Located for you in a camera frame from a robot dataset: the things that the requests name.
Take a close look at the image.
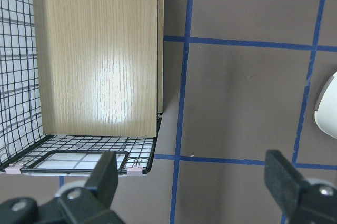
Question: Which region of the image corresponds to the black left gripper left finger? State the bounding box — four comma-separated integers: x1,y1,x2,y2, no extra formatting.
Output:
1,151,124,223

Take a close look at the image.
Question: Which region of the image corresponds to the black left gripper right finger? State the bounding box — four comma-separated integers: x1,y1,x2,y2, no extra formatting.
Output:
264,150,336,223

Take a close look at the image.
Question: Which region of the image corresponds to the white two-slot toaster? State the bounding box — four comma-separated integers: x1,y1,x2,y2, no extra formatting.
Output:
314,73,336,139

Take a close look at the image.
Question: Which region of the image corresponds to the wire and wood storage basket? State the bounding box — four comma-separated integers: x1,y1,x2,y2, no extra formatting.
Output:
0,0,165,177

